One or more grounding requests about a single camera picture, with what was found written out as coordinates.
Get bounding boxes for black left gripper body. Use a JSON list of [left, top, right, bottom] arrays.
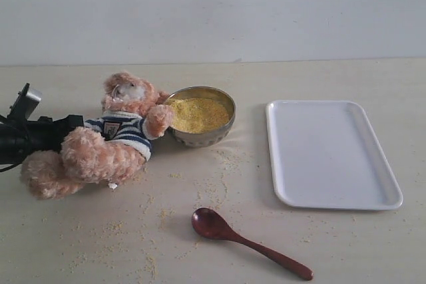
[[1, 116, 67, 166]]

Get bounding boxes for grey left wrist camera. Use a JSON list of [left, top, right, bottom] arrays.
[[7, 83, 43, 120]]

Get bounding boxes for yellow millet grains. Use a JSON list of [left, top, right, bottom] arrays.
[[168, 98, 230, 134]]

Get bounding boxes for white plastic tray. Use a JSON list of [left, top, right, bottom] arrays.
[[266, 100, 403, 211]]

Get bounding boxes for brown teddy bear striped sweater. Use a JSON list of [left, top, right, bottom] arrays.
[[20, 71, 174, 200]]

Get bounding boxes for dark red wooden spoon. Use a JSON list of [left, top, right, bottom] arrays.
[[191, 208, 314, 281]]

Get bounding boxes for metal bowl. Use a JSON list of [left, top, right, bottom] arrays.
[[164, 86, 236, 148]]

